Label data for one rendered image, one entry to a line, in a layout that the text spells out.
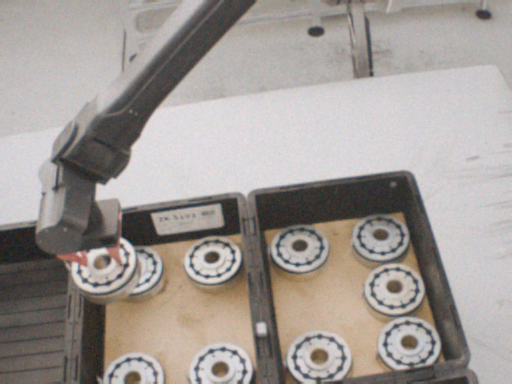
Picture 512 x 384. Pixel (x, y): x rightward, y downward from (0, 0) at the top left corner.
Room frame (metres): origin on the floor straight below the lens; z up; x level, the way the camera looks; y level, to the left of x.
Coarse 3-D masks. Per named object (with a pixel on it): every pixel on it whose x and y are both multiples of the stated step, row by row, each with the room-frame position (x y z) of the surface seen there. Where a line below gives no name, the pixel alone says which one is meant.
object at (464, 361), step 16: (352, 176) 0.82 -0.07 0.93; (368, 176) 0.82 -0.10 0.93; (384, 176) 0.81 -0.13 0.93; (400, 176) 0.81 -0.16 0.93; (256, 192) 0.79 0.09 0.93; (272, 192) 0.79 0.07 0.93; (416, 192) 0.77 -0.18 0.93; (416, 208) 0.74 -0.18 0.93; (256, 224) 0.72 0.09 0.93; (256, 240) 0.69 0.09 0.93; (432, 240) 0.67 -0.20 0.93; (256, 256) 0.65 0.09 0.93; (432, 256) 0.63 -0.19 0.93; (256, 272) 0.62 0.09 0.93; (448, 288) 0.57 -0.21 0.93; (448, 304) 0.54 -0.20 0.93; (272, 336) 0.50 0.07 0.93; (464, 336) 0.48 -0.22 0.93; (272, 352) 0.48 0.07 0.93; (464, 352) 0.45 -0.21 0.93; (272, 368) 0.45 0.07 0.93; (416, 368) 0.44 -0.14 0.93; (432, 368) 0.43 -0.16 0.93; (448, 368) 0.43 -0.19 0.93
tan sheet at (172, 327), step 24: (192, 240) 0.77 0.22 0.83; (240, 240) 0.77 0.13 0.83; (168, 264) 0.72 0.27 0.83; (168, 288) 0.67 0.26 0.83; (192, 288) 0.66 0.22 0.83; (240, 288) 0.66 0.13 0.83; (120, 312) 0.62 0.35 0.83; (144, 312) 0.62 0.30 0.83; (168, 312) 0.62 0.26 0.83; (192, 312) 0.61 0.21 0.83; (216, 312) 0.61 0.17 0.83; (240, 312) 0.61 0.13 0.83; (120, 336) 0.57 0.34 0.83; (144, 336) 0.57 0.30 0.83; (168, 336) 0.57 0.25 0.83; (192, 336) 0.57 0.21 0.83; (216, 336) 0.56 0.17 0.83; (240, 336) 0.56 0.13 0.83; (168, 360) 0.52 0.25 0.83
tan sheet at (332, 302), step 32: (320, 224) 0.79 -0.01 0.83; (352, 224) 0.79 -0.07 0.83; (352, 256) 0.72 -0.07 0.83; (288, 288) 0.66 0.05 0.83; (320, 288) 0.65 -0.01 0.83; (352, 288) 0.65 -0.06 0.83; (288, 320) 0.59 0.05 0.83; (320, 320) 0.59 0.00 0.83; (352, 320) 0.58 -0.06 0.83; (352, 352) 0.52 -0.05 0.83
